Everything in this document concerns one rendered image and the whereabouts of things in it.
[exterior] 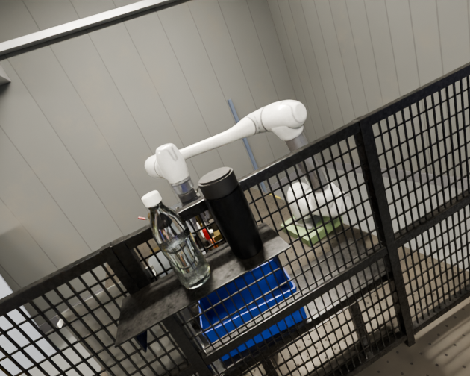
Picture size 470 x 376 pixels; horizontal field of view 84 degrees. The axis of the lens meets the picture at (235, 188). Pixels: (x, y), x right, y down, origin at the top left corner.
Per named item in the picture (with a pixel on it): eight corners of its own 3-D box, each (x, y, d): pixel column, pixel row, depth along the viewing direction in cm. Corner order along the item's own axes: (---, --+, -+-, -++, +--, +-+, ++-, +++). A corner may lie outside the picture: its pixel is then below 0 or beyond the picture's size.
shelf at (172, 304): (135, 309, 61) (92, 251, 55) (268, 236, 66) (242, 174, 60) (130, 366, 47) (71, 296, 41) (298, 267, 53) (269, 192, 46)
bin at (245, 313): (212, 321, 95) (197, 295, 90) (288, 283, 97) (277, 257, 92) (219, 363, 79) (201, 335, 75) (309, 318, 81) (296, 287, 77)
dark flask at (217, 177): (228, 249, 58) (193, 179, 52) (257, 233, 59) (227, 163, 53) (238, 267, 51) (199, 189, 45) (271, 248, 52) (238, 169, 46)
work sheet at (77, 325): (129, 397, 68) (56, 315, 57) (207, 350, 71) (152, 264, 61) (128, 405, 66) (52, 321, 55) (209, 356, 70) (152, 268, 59)
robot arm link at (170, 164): (195, 173, 111) (180, 172, 121) (180, 139, 106) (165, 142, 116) (174, 185, 105) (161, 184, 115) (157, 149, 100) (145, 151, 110)
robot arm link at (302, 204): (302, 204, 185) (292, 177, 177) (324, 207, 171) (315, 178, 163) (289, 218, 177) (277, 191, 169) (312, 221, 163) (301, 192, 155)
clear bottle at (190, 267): (181, 277, 56) (133, 198, 49) (208, 262, 57) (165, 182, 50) (184, 296, 50) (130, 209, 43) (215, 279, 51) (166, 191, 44)
